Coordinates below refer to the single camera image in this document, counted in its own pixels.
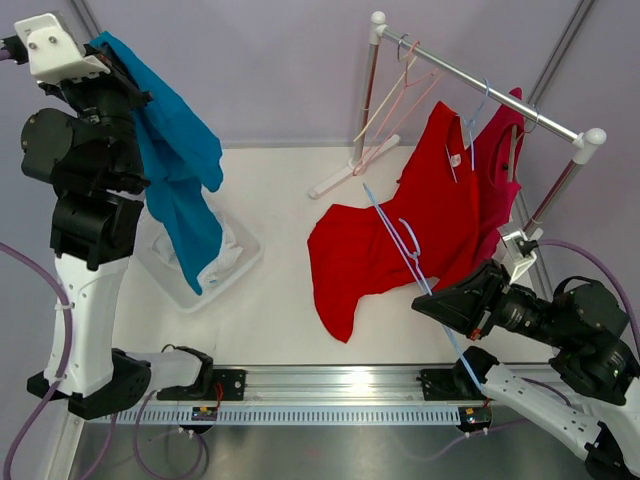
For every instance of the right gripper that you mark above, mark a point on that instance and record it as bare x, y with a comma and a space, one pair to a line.
458, 306

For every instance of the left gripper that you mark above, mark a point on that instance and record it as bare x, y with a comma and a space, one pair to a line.
112, 76

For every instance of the light blue wire hanger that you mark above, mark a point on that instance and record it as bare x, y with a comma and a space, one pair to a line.
411, 258

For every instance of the red t shirt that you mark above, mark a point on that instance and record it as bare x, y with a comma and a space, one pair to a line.
428, 229

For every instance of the blue t shirt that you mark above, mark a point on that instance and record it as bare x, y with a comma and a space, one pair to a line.
181, 157

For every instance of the white t shirt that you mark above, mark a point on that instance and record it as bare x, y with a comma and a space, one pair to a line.
205, 255

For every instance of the pink wire hanger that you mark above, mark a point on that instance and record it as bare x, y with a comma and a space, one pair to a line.
404, 97

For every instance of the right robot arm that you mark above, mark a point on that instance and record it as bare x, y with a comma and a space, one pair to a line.
584, 325

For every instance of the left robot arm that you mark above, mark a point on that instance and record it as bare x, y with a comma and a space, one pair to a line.
90, 156

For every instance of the magenta t shirt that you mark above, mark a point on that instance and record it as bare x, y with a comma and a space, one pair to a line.
496, 147

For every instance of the white clothes rack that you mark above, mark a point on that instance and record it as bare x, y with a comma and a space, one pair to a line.
586, 143

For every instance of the white plastic basket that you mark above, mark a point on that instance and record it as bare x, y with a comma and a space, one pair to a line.
173, 284

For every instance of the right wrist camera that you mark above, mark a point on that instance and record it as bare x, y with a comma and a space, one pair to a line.
516, 253

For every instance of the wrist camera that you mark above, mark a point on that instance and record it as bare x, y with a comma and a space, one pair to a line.
516, 253
44, 42

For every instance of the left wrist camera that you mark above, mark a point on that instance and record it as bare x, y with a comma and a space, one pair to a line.
44, 42

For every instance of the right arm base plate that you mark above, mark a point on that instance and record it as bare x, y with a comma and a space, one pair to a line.
440, 384

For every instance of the aluminium rail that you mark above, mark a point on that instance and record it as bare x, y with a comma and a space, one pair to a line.
326, 384

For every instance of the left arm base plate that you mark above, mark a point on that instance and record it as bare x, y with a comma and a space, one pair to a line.
223, 384

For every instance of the white slotted cable duct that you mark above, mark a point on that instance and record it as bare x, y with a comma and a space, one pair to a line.
237, 415

